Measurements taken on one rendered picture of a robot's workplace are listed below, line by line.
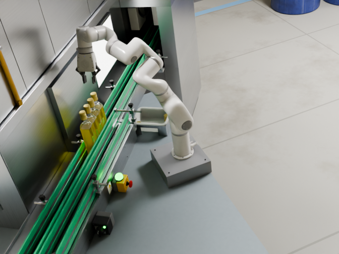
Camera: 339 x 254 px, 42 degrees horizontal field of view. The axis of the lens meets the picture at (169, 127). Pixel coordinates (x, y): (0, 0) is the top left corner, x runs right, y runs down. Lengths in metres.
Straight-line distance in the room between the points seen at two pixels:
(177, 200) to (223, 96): 2.16
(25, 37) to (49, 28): 0.23
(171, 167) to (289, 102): 2.09
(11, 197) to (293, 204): 1.96
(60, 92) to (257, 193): 1.69
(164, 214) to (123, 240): 0.24
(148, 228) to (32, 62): 0.99
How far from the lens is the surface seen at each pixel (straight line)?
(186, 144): 2.40
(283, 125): 3.98
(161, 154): 2.48
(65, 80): 2.46
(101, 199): 2.31
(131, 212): 2.33
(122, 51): 2.14
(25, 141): 2.21
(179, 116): 2.17
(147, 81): 2.11
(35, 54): 2.26
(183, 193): 2.37
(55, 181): 2.44
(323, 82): 4.55
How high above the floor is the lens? 2.48
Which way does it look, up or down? 38 degrees down
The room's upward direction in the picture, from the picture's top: 9 degrees counter-clockwise
